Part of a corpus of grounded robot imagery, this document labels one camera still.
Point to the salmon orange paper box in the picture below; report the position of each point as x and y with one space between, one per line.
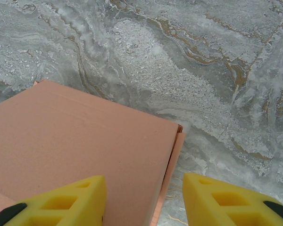
73 141

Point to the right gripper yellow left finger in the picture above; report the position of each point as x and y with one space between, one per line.
85 212

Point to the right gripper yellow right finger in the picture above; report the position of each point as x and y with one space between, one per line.
202 207

